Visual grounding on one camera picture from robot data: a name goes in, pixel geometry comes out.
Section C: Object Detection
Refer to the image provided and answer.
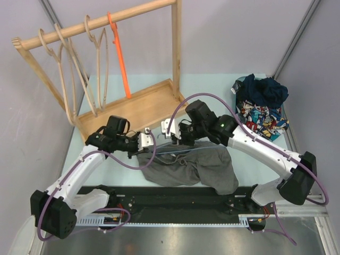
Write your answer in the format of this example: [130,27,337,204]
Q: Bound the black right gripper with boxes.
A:
[172,122,207,146]

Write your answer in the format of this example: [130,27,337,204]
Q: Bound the light blue wire hanger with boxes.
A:
[155,140,224,158]

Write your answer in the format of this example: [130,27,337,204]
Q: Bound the grey drawstring shorts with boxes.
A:
[142,147,239,195]

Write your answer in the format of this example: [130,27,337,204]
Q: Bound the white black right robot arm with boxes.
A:
[162,100,317,213]

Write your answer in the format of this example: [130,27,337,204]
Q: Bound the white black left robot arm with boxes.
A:
[30,116,156,241]

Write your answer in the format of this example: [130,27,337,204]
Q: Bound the orange plastic hanger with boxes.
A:
[107,12,131,99]

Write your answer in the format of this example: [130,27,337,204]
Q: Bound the beige wooden hanger far left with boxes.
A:
[38,29,77,126]

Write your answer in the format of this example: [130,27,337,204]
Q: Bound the beige wooden hanger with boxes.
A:
[84,14,109,111]
[38,29,77,126]
[52,23,97,124]

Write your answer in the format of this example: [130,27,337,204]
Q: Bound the wooden clothes rack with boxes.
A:
[12,1,184,139]

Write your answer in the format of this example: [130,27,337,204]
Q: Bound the colourful cartoon print garment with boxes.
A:
[235,100,289,141]

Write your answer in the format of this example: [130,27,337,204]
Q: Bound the navy blue garment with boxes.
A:
[233,73,290,109]

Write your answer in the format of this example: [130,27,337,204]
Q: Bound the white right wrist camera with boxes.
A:
[161,118,181,140]

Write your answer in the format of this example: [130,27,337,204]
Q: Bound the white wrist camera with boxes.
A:
[138,127,155,150]
[161,118,181,140]

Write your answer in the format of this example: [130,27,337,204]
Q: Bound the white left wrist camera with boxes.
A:
[138,127,155,150]

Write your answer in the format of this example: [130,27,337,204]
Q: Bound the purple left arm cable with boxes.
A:
[36,130,157,241]

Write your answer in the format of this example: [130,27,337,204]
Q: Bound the white slotted cable duct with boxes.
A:
[76,214,249,227]

